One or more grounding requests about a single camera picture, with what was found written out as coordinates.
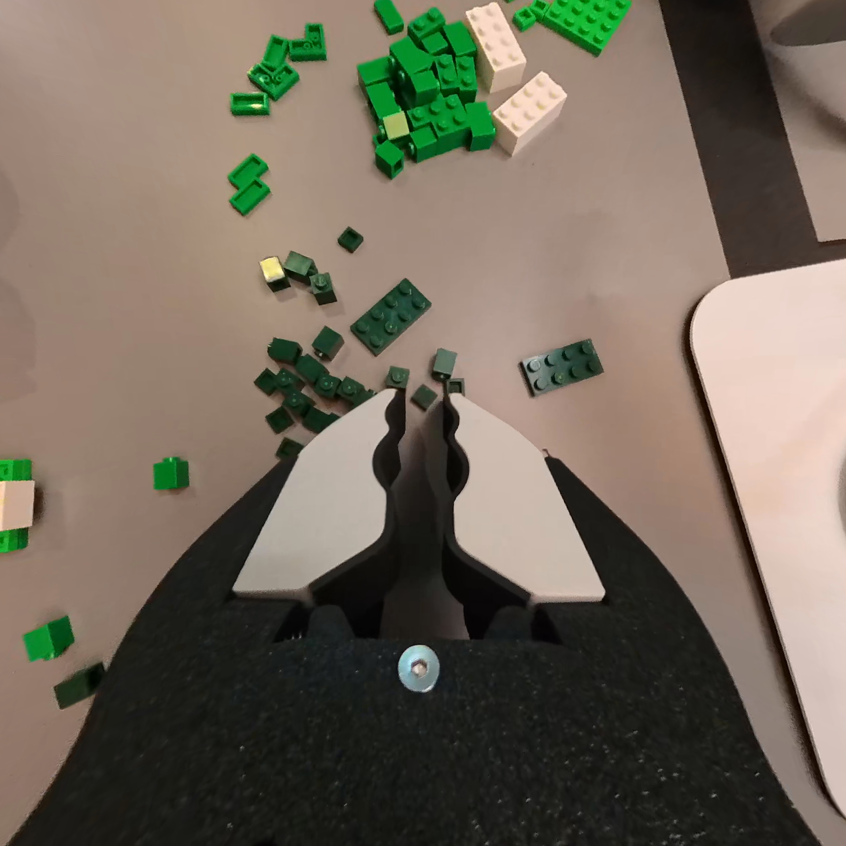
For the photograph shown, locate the small bright green lego cube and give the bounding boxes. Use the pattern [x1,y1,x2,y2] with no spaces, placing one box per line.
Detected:
[23,616,76,663]
[152,456,191,493]

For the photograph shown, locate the pile of bright green lego pieces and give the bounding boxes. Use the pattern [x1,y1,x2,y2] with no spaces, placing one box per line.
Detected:
[228,0,635,216]

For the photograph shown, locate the green lego base, tan brick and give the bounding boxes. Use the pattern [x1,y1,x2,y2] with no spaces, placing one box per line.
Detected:
[0,458,37,553]

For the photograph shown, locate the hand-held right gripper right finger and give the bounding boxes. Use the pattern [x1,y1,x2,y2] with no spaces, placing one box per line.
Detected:
[423,394,608,609]

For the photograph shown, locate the white round-cornered base plate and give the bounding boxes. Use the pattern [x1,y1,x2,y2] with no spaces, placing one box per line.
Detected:
[690,260,846,818]

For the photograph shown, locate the scattered dark green lego pieces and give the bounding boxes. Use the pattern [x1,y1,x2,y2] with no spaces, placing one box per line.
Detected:
[254,226,606,461]

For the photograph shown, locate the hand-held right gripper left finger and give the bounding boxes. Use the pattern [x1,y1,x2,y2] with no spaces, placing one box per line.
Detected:
[233,390,405,606]

